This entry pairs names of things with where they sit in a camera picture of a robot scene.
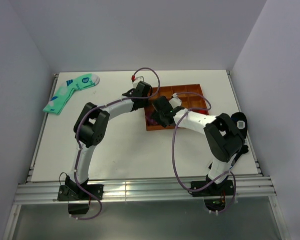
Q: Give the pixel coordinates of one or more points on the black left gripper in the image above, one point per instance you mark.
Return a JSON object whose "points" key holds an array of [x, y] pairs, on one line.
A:
{"points": [[145, 104]]}

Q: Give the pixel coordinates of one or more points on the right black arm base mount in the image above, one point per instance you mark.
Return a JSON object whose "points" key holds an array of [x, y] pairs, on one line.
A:
{"points": [[220, 196]]}

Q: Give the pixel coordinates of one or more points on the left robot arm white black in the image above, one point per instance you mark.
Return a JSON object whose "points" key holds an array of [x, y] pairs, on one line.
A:
{"points": [[91, 126]]}

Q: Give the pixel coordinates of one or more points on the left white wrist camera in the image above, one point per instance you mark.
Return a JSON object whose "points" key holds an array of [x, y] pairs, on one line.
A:
{"points": [[136, 79]]}

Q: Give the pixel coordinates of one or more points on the maroon purple orange sock pair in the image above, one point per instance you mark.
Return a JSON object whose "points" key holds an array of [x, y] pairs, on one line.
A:
{"points": [[150, 121]]}

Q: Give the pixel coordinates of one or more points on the rolled red sock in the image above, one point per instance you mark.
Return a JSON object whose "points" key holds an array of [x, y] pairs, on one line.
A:
{"points": [[200, 110]]}

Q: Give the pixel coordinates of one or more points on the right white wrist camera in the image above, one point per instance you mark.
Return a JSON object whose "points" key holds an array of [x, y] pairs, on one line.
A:
{"points": [[175, 101]]}

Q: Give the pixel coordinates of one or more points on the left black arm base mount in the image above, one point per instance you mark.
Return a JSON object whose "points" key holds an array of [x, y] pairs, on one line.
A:
{"points": [[72, 193]]}

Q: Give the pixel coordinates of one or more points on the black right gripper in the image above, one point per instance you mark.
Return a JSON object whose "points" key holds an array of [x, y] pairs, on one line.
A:
{"points": [[156, 116]]}

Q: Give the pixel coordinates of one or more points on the mint green sock pair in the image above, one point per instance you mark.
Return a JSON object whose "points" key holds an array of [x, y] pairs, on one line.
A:
{"points": [[67, 89]]}

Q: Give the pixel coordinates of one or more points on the black blue sock pair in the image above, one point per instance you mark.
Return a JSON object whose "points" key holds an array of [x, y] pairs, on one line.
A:
{"points": [[240, 120]]}

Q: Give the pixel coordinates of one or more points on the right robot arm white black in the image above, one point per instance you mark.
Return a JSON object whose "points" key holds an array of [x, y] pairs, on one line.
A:
{"points": [[225, 134]]}

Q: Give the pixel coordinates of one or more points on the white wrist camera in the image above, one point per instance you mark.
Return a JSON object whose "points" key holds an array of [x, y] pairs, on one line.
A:
{"points": [[175, 101], [136, 79]]}

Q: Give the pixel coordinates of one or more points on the aluminium table front rail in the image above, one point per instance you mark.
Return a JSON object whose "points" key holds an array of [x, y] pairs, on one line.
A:
{"points": [[138, 190]]}

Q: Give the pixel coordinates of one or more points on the orange compartment tray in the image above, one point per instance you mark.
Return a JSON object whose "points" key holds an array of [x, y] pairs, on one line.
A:
{"points": [[189, 94]]}

